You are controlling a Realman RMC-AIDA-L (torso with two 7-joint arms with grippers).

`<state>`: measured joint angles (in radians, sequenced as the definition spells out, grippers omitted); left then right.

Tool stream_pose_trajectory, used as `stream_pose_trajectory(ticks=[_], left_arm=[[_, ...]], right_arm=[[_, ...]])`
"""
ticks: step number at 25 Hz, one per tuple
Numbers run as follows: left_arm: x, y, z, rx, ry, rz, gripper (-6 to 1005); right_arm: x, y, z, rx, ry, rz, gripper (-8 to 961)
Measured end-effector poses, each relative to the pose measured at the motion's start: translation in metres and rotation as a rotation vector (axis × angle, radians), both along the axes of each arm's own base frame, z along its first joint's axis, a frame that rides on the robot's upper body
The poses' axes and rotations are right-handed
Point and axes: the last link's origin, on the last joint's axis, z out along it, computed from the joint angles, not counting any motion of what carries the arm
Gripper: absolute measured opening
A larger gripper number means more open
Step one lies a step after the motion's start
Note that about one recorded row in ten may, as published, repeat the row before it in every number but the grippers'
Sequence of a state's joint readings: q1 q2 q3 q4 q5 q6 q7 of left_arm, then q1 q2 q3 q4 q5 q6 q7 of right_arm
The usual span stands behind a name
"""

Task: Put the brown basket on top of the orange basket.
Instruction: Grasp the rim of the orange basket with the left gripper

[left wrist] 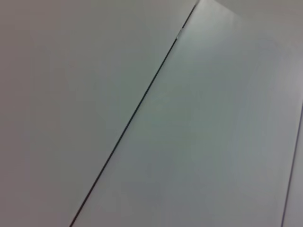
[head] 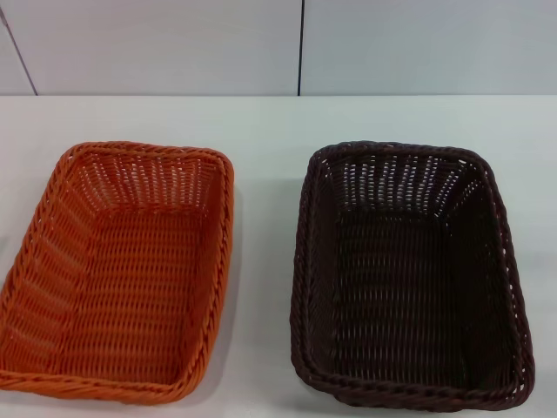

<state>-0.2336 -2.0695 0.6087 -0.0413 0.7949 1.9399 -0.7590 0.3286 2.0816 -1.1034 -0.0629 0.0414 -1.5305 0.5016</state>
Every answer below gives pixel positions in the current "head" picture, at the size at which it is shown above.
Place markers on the dark brown woven basket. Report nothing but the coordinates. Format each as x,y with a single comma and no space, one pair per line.
413,278

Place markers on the orange woven basket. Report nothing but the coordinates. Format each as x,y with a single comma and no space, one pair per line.
130,270

